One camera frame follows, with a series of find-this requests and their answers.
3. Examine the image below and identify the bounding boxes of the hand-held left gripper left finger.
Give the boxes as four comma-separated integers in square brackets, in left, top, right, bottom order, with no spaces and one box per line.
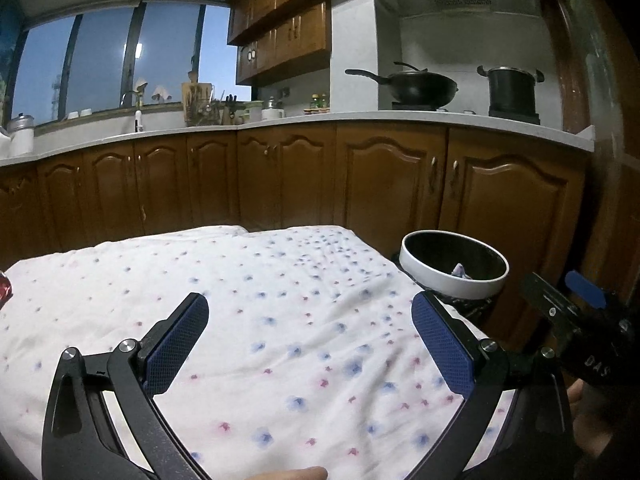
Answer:
[42,292,211,480]

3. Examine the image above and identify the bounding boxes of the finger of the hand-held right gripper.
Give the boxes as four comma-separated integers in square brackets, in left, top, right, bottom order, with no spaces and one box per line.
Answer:
[520,272,583,348]
[566,270,610,310]

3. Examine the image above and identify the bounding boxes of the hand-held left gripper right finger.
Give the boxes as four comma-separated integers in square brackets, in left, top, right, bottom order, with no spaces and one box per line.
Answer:
[405,291,573,480]

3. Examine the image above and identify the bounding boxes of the white-rimmed black bin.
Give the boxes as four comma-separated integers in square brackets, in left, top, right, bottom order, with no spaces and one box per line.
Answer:
[400,230,510,301]

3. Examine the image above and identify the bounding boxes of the person's right hand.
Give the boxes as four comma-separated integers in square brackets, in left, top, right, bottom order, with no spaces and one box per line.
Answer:
[570,377,601,461]

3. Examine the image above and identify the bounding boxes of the person's left hand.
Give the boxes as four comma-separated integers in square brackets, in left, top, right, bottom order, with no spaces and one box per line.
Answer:
[247,466,329,480]

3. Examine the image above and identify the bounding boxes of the floral printed white blanket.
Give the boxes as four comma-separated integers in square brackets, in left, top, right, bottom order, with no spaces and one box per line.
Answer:
[0,225,516,480]

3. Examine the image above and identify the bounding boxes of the wooden framed glass door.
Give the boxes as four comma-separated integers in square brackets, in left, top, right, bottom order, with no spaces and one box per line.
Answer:
[537,0,640,311]

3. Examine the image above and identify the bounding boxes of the wooden base cabinets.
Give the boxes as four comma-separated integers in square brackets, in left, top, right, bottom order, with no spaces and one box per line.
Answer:
[0,125,591,281]

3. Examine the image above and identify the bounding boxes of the gas stove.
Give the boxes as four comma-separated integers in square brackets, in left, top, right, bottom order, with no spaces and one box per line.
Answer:
[390,101,543,127]

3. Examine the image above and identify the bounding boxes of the black stock pot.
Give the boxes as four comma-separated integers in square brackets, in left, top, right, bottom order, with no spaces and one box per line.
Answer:
[477,65,545,116]

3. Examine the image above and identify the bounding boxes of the sink faucet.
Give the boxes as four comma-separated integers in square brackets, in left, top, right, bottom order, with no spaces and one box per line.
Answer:
[120,89,147,134]

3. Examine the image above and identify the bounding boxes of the knife block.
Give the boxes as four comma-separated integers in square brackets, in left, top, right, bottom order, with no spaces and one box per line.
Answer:
[221,93,240,126]

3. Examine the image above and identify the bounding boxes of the wooden utensil holder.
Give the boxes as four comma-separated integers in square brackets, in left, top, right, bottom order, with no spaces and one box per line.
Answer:
[181,81,217,127]

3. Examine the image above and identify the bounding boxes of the black wok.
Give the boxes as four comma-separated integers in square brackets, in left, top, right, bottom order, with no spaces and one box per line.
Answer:
[345,61,460,107]

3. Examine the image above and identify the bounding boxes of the white lidded canister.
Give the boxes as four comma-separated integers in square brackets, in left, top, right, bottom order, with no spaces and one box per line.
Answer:
[6,113,37,157]

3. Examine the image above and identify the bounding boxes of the kitchen window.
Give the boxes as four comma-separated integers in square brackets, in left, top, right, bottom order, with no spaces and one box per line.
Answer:
[7,1,252,127]

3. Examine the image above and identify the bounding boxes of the wooden wall cabinets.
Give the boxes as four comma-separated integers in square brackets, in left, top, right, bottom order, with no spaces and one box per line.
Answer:
[227,0,351,86]

